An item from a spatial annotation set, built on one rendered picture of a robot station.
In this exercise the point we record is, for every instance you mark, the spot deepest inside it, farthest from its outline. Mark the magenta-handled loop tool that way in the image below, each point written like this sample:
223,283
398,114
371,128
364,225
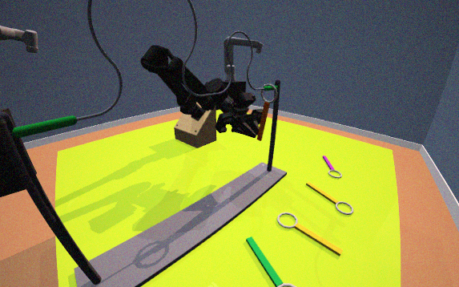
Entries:
331,168

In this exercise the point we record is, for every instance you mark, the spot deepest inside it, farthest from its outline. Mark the green handle with grey loop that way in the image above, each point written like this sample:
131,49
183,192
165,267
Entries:
266,266

